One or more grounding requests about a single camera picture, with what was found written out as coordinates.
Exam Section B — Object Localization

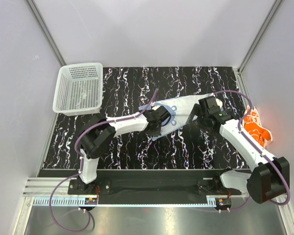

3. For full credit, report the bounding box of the blue white bear towel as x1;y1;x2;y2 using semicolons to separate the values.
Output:
138;93;215;141

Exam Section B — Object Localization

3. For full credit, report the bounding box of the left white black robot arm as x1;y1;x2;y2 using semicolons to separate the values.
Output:
74;106;171;194

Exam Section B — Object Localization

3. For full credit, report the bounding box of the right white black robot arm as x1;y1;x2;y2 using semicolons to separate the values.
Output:
187;96;291;204

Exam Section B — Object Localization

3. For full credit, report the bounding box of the orange white crumpled towel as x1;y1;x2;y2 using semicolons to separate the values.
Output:
243;105;273;148

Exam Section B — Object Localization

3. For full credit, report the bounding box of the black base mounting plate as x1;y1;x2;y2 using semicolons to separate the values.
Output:
68;169;241;207

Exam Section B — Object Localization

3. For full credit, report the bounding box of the white perforated plastic basket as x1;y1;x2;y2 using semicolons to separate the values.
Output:
52;63;103;116

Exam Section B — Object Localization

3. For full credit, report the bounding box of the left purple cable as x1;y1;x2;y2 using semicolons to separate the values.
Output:
49;89;160;232

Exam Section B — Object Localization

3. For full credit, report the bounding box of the purple cable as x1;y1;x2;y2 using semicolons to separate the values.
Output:
214;91;291;212
49;89;160;232

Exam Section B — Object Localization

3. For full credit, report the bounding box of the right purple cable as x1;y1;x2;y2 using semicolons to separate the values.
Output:
214;91;291;212

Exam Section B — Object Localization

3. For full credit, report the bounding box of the aluminium rail frame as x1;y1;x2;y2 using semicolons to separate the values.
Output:
22;177;289;206

